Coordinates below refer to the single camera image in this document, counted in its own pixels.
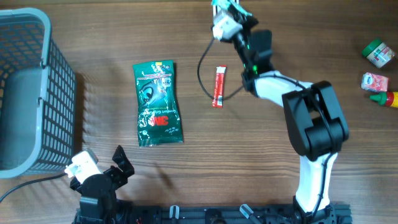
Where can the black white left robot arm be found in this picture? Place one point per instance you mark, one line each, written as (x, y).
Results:
(98, 201)

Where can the red stick packet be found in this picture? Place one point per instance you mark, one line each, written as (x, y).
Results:
(219, 87)

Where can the green lid white jar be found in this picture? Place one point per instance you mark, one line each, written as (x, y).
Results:
(378, 53)

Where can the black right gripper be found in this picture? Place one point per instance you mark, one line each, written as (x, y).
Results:
(243, 18)

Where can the pale teal packet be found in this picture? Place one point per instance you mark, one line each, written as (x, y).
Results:
(240, 9)

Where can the orange sauce bottle green cap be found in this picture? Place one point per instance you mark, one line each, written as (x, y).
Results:
(388, 99)

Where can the green 3M product pouch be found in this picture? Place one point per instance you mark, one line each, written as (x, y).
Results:
(158, 117)

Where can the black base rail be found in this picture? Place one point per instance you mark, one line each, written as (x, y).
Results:
(154, 214)

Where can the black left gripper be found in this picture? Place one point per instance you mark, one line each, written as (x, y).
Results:
(120, 178)

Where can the grey plastic mesh basket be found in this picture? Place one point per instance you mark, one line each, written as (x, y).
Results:
(38, 97)

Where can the small red white packet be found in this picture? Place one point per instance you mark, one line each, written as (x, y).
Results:
(374, 82)

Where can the white barcode scanner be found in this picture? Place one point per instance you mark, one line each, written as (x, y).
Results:
(219, 5)

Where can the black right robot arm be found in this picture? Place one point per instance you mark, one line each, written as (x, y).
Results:
(315, 122)

